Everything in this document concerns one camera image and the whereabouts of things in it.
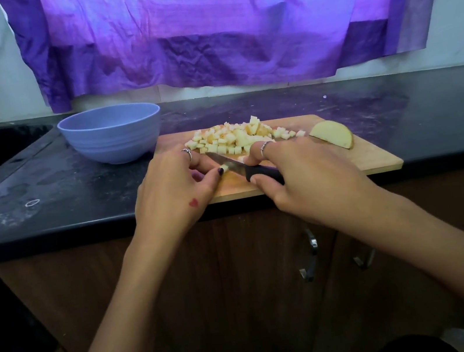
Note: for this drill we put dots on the person's right hand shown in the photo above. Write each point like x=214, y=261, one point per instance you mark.
x=317, y=179

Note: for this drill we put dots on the person's left hand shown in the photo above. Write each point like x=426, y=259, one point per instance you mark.
x=173, y=197

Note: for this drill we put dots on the pile of diced potato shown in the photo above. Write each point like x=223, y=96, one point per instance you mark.
x=239, y=137

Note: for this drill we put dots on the tan potato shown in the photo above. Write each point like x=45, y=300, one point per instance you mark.
x=224, y=168

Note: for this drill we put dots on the person's right forearm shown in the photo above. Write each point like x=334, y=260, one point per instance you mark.
x=459, y=260

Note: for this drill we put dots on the potato slice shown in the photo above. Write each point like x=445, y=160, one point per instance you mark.
x=331, y=134

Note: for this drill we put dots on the blue bowl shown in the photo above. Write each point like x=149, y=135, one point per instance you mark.
x=112, y=134

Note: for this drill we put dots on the purple cloth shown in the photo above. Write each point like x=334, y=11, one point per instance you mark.
x=233, y=23

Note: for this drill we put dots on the wooden cutting board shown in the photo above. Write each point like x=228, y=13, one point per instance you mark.
x=370, y=155

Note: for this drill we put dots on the white rubber band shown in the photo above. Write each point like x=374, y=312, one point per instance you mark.
x=27, y=203

